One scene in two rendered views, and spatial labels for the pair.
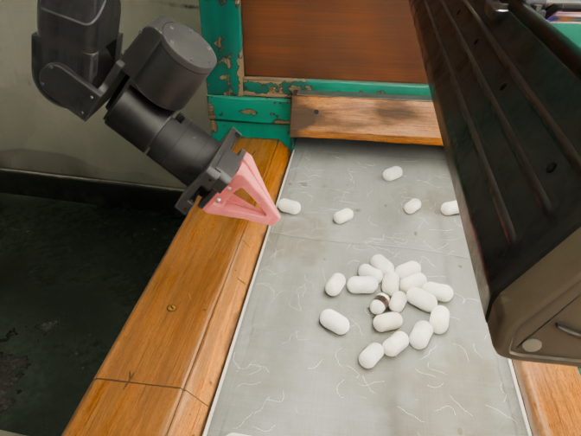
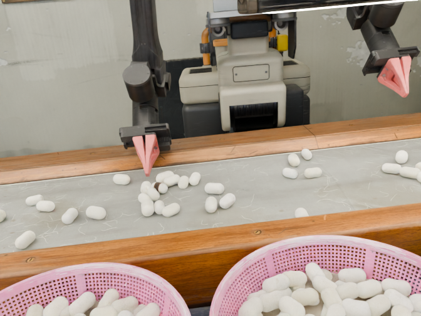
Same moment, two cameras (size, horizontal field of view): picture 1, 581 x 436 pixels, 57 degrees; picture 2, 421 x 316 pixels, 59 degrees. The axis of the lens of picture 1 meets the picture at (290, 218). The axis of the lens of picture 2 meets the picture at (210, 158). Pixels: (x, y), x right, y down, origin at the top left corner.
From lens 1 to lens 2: 0.65 m
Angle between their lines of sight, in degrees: 69
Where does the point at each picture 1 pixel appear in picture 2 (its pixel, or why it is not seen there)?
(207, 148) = (386, 47)
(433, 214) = not seen: outside the picture
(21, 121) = not seen: outside the picture
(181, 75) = (378, 7)
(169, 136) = (374, 39)
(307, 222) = not seen: outside the picture
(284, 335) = (378, 153)
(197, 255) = (391, 120)
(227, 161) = (388, 53)
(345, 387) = (364, 170)
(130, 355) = (318, 126)
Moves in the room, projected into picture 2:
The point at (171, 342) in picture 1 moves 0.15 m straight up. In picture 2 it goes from (334, 129) to (336, 64)
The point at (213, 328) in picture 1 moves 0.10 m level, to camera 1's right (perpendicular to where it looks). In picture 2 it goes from (353, 135) to (382, 148)
